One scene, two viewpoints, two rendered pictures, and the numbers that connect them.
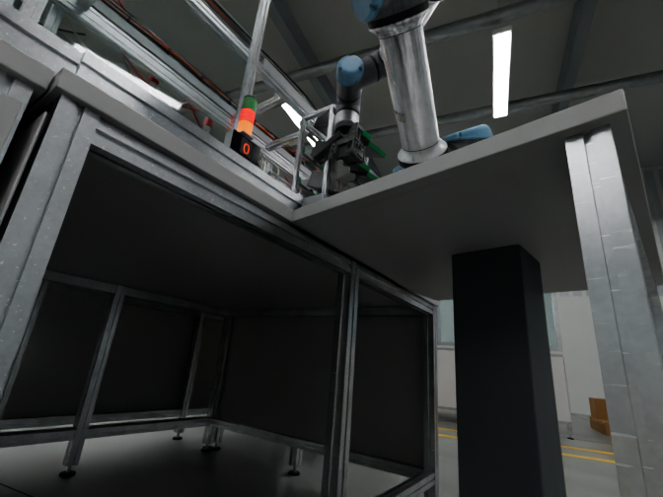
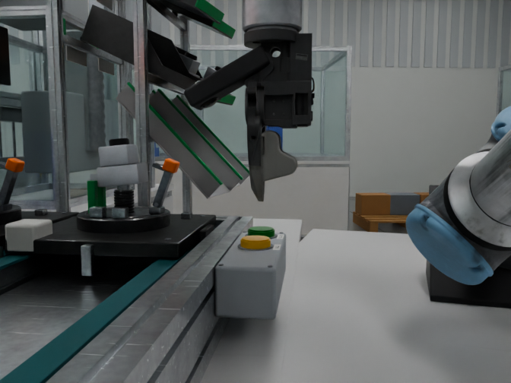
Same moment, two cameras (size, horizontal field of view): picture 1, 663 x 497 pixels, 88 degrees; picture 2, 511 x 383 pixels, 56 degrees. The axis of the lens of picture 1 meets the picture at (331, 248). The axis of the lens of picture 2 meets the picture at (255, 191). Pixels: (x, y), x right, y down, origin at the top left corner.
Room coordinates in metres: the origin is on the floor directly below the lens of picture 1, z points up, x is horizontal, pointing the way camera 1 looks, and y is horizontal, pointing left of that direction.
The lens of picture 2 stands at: (0.36, 0.30, 1.10)
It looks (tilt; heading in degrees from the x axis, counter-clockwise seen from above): 6 degrees down; 332
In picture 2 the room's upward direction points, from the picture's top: straight up
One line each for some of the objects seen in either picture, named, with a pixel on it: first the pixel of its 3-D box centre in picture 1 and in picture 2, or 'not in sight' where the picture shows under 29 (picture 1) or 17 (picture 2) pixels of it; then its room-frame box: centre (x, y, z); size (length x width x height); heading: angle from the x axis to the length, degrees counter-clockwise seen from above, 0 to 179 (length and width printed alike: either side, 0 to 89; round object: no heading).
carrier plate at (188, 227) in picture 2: not in sight; (125, 230); (1.10, 0.13, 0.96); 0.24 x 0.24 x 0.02; 55
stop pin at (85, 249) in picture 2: not in sight; (87, 260); (1.00, 0.20, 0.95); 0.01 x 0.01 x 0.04; 55
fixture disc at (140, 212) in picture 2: not in sight; (125, 218); (1.10, 0.13, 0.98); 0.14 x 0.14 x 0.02
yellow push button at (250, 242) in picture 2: not in sight; (255, 245); (0.91, 0.00, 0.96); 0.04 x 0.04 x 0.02
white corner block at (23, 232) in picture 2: not in sight; (29, 235); (1.08, 0.27, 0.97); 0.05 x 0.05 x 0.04; 55
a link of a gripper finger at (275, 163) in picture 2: (340, 174); (273, 166); (0.89, -0.01, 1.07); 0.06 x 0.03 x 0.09; 55
